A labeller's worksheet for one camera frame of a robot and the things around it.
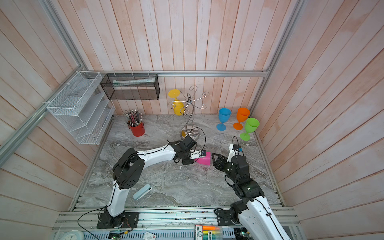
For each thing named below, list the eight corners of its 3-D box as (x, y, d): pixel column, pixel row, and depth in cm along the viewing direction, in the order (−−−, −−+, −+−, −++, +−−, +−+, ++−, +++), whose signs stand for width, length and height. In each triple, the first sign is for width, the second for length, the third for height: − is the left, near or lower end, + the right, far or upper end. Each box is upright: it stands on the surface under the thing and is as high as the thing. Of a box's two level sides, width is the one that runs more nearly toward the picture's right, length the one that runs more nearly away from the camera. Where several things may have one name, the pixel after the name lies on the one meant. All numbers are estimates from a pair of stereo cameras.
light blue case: (134, 198, 82) (132, 196, 78) (150, 185, 87) (148, 182, 83) (137, 202, 81) (134, 200, 77) (152, 188, 86) (151, 185, 82)
